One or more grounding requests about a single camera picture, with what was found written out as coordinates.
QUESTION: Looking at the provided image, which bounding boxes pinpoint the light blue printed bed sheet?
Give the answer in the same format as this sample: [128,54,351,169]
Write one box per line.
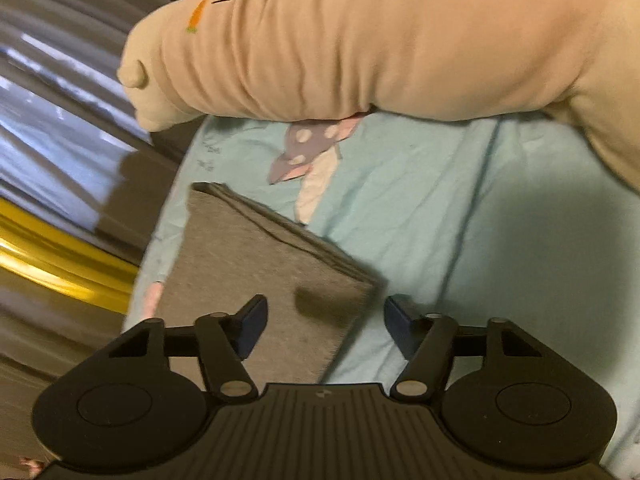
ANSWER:
[122,110,640,480]

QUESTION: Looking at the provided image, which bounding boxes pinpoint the yellow curtain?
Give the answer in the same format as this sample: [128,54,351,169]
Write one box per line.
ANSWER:
[0,197,140,317]

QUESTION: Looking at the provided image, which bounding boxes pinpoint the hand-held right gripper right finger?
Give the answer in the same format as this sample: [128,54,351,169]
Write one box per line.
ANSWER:
[384,294,544,404]

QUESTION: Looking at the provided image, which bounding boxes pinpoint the beige plush toy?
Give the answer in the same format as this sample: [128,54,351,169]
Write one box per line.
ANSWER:
[116,0,640,194]

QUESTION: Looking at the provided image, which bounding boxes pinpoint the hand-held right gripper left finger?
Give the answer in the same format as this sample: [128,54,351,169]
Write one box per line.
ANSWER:
[109,294,268,404]

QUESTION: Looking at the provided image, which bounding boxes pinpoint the grey pants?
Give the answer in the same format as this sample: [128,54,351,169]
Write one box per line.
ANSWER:
[155,181,389,386]

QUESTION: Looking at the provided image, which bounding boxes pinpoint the white sheer curtain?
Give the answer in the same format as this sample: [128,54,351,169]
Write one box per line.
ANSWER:
[0,30,156,241]

